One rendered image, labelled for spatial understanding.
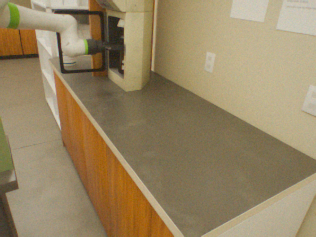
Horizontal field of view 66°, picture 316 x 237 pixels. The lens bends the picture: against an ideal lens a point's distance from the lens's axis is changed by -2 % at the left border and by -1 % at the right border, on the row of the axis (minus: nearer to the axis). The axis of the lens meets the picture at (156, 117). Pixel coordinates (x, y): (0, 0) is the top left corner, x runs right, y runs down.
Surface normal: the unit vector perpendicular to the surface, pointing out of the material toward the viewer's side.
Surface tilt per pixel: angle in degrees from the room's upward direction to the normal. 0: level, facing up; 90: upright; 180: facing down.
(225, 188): 0
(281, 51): 90
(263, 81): 90
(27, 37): 90
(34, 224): 0
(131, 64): 90
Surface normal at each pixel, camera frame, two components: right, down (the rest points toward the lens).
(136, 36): 0.52, 0.41
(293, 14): -0.86, 0.18
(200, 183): 0.06, -0.89
